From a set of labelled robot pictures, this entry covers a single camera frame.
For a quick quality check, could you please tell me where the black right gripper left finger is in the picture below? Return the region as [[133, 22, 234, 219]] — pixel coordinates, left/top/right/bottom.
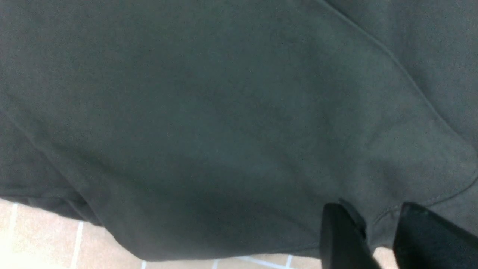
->
[[320, 203, 381, 269]]

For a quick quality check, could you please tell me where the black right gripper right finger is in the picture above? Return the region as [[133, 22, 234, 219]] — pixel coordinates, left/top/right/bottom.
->
[[393, 203, 478, 269]]

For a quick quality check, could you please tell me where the dark gray long-sleeve shirt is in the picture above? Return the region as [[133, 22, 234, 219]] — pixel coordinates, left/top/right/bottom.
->
[[0, 0, 477, 262]]

